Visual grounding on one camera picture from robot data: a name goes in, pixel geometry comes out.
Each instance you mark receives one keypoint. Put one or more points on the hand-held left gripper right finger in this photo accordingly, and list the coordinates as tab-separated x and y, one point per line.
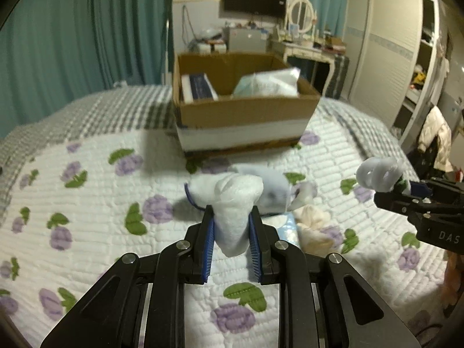
254	252

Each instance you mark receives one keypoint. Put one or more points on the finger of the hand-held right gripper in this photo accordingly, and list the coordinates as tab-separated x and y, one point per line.
402	203
446	190

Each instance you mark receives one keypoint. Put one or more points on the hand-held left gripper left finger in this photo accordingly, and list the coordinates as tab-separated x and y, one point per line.
208	250

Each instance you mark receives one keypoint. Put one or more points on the white fluffy cloth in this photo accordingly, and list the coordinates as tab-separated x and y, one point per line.
379	172

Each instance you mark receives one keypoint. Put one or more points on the white fluffy sock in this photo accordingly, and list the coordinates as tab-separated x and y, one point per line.
234	203

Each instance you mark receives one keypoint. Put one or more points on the cardboard box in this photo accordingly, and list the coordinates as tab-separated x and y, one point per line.
239	121

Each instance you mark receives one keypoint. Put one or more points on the person's right forearm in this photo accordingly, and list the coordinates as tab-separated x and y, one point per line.
453	282

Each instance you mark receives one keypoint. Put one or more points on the light blue soft cloth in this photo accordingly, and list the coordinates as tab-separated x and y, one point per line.
272	188

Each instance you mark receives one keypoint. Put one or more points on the cream soft cloth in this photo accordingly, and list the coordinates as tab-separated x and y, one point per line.
317	228

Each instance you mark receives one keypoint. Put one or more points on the white plastic soft package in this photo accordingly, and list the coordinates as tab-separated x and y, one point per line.
268	83

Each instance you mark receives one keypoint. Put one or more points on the white hanging jacket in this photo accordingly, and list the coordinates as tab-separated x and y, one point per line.
437	134

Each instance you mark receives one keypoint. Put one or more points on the small white cloth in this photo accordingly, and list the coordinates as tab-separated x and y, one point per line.
302	195

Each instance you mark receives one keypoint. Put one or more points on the floral white quilt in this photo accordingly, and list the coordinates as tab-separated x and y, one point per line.
90	224

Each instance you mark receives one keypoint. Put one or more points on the grey checked chair cover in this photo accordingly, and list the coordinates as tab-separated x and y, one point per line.
339	76

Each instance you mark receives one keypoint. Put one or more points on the white sliding-door wardrobe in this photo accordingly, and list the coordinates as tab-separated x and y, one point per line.
391	50

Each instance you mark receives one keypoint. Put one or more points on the blue and white flat box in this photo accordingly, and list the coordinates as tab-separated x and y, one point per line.
198	87

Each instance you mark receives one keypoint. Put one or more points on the grey checked blanket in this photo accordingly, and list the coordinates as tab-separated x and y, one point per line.
119	110

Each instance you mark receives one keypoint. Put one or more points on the white dressing table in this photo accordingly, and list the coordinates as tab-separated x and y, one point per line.
308	52

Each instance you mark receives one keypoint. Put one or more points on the small grey fridge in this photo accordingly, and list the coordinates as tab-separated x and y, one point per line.
244	40

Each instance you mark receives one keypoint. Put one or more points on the oval white vanity mirror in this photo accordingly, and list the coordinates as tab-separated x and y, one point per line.
301	14

